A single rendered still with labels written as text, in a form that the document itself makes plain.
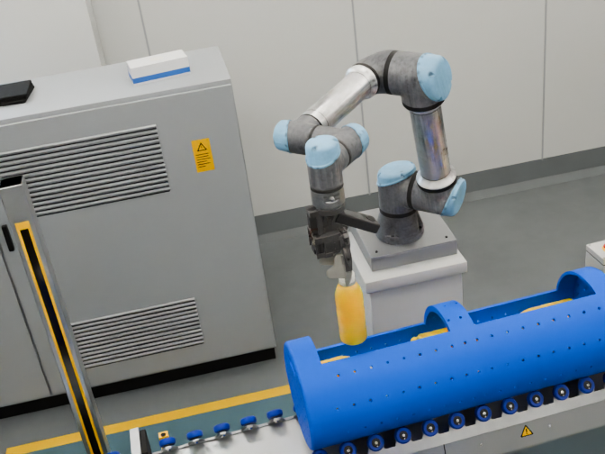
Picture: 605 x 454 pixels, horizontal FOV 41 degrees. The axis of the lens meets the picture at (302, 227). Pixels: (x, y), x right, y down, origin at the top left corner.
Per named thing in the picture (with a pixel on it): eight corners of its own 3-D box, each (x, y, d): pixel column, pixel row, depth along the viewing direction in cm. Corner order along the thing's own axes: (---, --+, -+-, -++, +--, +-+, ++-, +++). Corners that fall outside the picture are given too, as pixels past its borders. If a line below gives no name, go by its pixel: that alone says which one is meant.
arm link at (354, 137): (329, 116, 192) (304, 134, 184) (372, 122, 186) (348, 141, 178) (331, 147, 196) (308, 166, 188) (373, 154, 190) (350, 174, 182)
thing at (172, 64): (130, 78, 348) (125, 61, 344) (185, 66, 354) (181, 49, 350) (134, 86, 338) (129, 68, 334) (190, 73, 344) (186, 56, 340)
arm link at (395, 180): (389, 191, 258) (386, 153, 251) (428, 199, 252) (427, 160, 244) (371, 210, 250) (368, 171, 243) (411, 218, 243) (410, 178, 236)
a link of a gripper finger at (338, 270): (328, 290, 192) (321, 254, 189) (351, 285, 193) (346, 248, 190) (330, 295, 189) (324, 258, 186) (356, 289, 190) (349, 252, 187)
